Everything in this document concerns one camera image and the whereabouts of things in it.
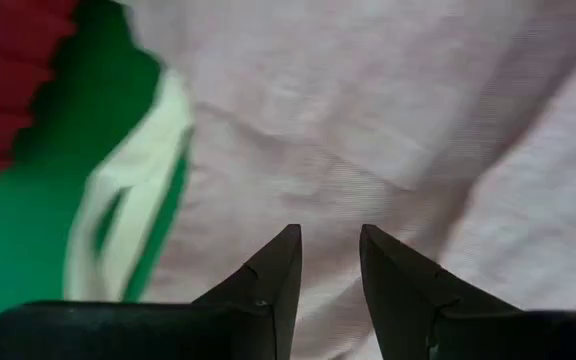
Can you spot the green table mat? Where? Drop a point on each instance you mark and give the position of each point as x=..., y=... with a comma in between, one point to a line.
x=28, y=225

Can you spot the pink garment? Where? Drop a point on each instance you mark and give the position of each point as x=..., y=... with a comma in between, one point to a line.
x=368, y=125

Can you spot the white printed tote bag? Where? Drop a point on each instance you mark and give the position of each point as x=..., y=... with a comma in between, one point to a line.
x=138, y=170

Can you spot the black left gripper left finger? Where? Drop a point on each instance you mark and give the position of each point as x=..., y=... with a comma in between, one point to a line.
x=168, y=330

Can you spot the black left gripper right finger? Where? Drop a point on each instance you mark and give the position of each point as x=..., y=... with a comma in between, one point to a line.
x=468, y=335

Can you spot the red plastic laundry bin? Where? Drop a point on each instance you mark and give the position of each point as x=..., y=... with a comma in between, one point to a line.
x=3, y=75

